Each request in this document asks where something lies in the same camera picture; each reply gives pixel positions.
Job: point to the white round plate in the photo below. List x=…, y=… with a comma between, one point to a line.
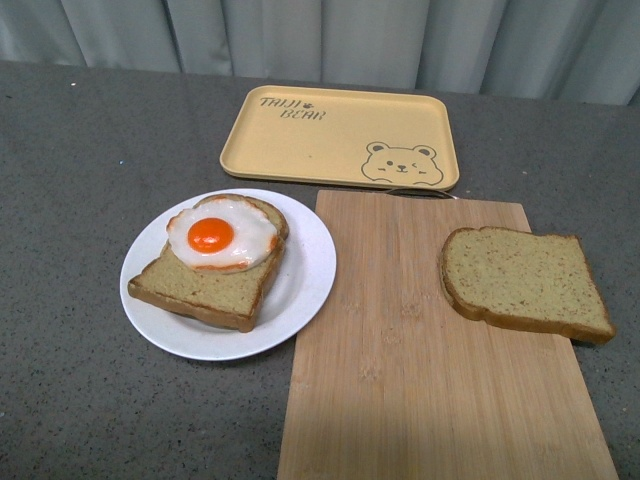
x=301, y=287

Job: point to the bread slice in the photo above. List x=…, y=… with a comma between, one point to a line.
x=526, y=282
x=229, y=300

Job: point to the fried egg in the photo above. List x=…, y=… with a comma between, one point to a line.
x=222, y=234

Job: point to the yellow bear tray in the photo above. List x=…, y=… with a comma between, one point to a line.
x=342, y=137

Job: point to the wooden cutting board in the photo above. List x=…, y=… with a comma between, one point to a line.
x=390, y=382

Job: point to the grey curtain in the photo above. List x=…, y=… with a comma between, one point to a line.
x=584, y=51

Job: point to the metal cutting board handle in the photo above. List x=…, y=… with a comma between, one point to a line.
x=421, y=193

